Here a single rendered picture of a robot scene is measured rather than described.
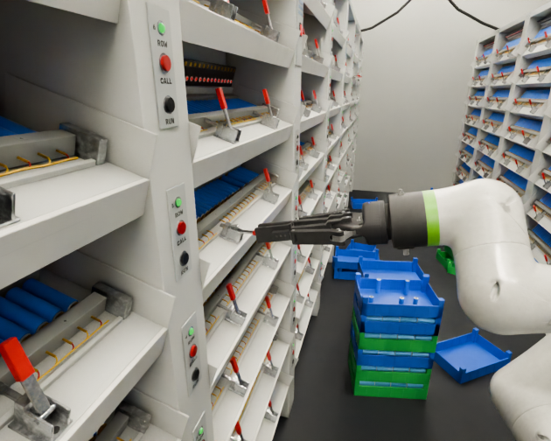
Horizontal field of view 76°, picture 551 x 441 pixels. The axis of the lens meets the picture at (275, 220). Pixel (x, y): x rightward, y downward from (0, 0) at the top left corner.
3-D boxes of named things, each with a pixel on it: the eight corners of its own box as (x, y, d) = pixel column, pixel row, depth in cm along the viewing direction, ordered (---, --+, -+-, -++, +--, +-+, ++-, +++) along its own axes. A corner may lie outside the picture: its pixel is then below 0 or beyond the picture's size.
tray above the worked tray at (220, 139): (288, 139, 104) (304, 92, 98) (184, 193, 49) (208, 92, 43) (226, 115, 106) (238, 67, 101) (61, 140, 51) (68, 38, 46)
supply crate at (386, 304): (424, 290, 154) (427, 274, 151) (442, 318, 135) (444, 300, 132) (354, 288, 156) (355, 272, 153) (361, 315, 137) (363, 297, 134)
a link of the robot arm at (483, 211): (505, 196, 61) (522, 159, 52) (524, 265, 56) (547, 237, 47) (419, 205, 66) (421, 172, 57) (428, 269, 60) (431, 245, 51)
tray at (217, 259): (287, 202, 110) (297, 174, 106) (195, 312, 55) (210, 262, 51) (229, 178, 113) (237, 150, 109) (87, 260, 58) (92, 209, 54)
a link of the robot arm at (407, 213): (419, 180, 61) (424, 194, 53) (423, 242, 65) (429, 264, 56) (382, 185, 63) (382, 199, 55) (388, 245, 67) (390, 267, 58)
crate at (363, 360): (416, 337, 162) (419, 322, 159) (432, 369, 143) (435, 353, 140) (350, 333, 164) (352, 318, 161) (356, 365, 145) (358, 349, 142)
